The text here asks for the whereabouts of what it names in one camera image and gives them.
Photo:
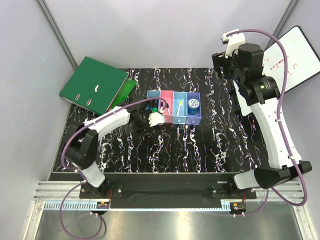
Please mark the light blue bin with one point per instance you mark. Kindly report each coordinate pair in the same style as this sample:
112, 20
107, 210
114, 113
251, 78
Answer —
152, 94
182, 118

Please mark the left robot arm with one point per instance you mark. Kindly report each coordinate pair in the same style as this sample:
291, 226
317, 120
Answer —
79, 152

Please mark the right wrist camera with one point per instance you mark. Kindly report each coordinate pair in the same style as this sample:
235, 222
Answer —
233, 41

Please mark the blue cleaning gel jar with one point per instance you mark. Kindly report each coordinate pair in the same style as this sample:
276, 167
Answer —
193, 106

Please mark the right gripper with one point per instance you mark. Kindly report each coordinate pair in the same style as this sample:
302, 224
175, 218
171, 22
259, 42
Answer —
220, 60

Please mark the green ring binder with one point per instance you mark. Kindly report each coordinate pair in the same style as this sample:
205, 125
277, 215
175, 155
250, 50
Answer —
94, 85

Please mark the yellow-tipped white marker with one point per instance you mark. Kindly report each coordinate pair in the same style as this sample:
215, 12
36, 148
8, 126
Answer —
179, 107

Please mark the green transparent folder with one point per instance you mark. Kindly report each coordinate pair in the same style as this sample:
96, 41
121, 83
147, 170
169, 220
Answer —
124, 92

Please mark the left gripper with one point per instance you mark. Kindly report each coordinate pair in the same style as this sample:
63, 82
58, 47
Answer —
146, 113

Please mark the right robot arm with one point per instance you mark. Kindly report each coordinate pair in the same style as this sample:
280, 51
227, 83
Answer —
244, 67

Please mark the white whiteboard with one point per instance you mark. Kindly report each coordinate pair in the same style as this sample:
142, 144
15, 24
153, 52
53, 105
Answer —
303, 61

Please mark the purple bin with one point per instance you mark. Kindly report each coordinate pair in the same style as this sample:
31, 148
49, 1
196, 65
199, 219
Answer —
193, 119

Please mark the pink bin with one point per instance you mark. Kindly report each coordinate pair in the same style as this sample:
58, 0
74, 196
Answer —
168, 96

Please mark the aluminium frame rail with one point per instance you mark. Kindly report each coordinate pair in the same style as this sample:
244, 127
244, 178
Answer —
61, 192

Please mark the black marker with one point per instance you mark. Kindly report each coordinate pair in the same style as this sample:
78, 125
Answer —
155, 103

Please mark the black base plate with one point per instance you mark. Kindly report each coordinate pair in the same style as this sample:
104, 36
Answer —
169, 191

